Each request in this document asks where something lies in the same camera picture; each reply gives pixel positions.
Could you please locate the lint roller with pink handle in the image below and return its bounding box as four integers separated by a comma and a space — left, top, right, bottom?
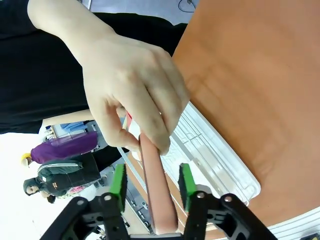
122, 109, 180, 236

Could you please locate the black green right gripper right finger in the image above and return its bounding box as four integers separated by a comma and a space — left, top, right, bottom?
177, 162, 278, 240

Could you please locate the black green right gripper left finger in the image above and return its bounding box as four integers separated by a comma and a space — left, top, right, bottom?
41, 163, 131, 240

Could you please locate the person in black clothes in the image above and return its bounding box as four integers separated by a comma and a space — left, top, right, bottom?
0, 0, 189, 171

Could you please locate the bystander in black striped jacket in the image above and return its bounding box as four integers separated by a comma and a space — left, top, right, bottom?
22, 152, 103, 199

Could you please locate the bystander in purple garment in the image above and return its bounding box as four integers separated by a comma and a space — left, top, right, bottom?
20, 131, 99, 168

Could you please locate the blue fabric pile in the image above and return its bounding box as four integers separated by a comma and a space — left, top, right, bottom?
59, 120, 89, 133

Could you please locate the person's left hand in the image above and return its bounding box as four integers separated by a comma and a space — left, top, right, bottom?
73, 32, 191, 156

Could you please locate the black floor cable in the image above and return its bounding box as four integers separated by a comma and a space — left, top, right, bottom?
177, 0, 197, 13

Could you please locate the person's right forearm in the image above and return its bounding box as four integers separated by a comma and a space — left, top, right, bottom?
41, 109, 95, 126

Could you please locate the person's left forearm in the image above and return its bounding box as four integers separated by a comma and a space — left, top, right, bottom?
26, 0, 120, 66

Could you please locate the white ribbed panel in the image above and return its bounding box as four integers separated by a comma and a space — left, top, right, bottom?
266, 206, 320, 240

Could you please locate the white plastic tray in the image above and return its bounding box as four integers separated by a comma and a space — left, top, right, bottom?
159, 101, 262, 207

